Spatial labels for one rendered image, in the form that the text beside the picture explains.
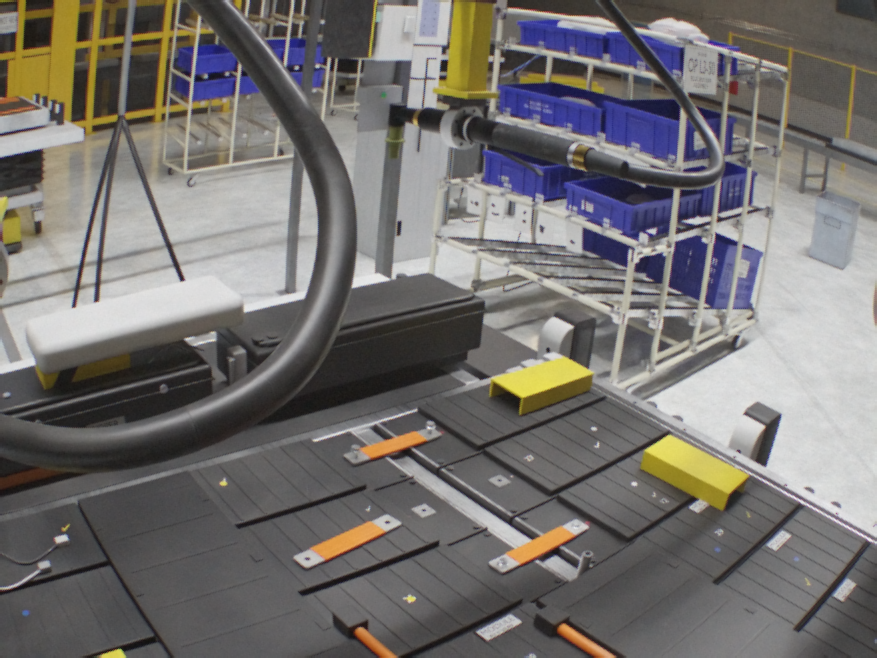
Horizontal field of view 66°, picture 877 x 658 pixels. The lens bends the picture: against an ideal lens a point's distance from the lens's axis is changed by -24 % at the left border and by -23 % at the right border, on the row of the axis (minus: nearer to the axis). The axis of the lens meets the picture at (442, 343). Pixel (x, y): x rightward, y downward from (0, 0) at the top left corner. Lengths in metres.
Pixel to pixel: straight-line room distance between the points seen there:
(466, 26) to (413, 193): 3.53
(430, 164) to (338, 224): 4.32
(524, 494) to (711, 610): 0.35
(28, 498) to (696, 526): 0.91
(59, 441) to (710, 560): 0.79
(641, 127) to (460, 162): 2.46
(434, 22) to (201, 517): 4.12
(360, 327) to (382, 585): 0.49
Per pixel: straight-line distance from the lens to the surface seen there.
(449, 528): 1.04
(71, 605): 0.90
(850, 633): 1.00
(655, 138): 3.46
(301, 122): 0.65
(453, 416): 1.26
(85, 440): 0.51
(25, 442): 0.53
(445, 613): 0.89
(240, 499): 1.04
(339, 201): 0.61
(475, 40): 1.41
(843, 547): 1.15
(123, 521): 1.00
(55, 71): 10.45
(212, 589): 0.89
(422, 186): 4.92
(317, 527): 1.00
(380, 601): 0.90
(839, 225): 7.06
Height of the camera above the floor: 1.60
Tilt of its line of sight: 24 degrees down
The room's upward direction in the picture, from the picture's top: 5 degrees clockwise
